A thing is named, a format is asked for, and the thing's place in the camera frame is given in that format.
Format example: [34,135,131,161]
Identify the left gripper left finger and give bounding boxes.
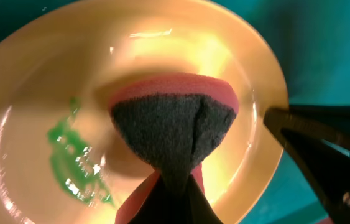
[129,177,177,224]

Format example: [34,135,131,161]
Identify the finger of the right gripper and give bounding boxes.
[264,105,350,223]

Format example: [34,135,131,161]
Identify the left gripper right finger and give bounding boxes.
[177,175,223,224]

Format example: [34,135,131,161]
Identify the red and green sponge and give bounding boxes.
[108,73,239,223]

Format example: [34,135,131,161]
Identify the green rimmed plate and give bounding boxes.
[0,1,288,223]

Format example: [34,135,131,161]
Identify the teal plastic serving tray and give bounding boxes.
[0,0,350,223]

